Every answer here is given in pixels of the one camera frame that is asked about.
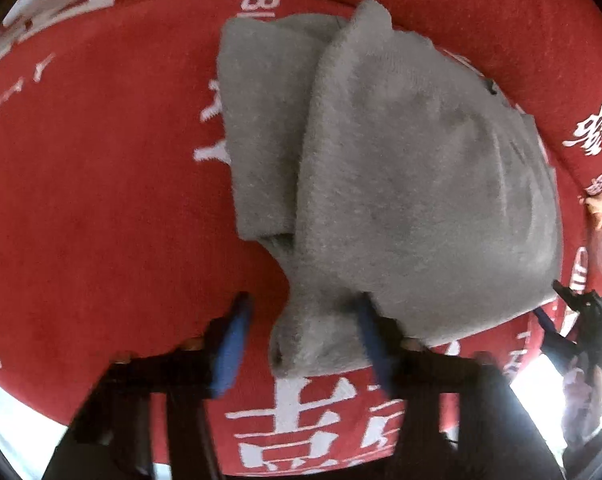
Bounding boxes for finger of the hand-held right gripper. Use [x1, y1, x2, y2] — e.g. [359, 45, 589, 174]
[552, 280, 597, 311]
[534, 307, 582, 376]

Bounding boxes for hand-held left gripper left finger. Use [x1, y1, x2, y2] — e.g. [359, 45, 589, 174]
[43, 292, 254, 480]

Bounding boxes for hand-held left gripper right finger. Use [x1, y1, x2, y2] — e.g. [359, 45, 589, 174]
[356, 295, 564, 480]

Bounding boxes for grey knit sweater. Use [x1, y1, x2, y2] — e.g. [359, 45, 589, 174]
[217, 0, 564, 378]

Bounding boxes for person's right hand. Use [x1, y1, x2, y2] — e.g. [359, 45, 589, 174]
[562, 355, 602, 448]

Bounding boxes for red blanket with white print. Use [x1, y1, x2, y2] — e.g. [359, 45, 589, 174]
[0, 0, 602, 478]

